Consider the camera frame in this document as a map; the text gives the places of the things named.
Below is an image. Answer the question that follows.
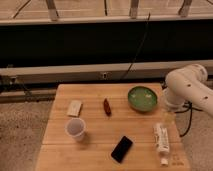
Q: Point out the black smartphone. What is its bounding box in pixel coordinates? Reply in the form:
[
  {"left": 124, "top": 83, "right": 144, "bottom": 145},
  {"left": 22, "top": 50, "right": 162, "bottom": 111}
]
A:
[{"left": 111, "top": 136, "right": 133, "bottom": 163}]

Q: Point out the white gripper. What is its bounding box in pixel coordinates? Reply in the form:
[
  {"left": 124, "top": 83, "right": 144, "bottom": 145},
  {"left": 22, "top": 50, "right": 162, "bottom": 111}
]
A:
[{"left": 163, "top": 95, "right": 183, "bottom": 126}]

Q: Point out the black hanging cable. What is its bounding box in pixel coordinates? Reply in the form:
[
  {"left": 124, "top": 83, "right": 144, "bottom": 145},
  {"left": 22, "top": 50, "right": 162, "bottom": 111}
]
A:
[{"left": 119, "top": 12, "right": 152, "bottom": 81}]

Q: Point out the black cable by arm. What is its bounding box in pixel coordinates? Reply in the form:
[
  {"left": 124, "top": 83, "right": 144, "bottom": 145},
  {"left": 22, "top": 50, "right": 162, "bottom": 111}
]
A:
[{"left": 174, "top": 101, "right": 204, "bottom": 138}]

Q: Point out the white tube with cap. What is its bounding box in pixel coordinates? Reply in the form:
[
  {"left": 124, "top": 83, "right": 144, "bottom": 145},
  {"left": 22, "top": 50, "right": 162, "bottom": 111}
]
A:
[{"left": 153, "top": 123, "right": 170, "bottom": 166}]

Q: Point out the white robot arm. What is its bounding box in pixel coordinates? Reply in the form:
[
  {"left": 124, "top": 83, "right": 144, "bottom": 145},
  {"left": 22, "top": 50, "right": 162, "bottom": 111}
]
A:
[{"left": 162, "top": 64, "right": 213, "bottom": 125}]

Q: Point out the green bowl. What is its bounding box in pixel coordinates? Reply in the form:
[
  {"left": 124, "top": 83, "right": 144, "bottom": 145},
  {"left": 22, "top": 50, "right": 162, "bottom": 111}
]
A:
[{"left": 127, "top": 86, "right": 158, "bottom": 112}]

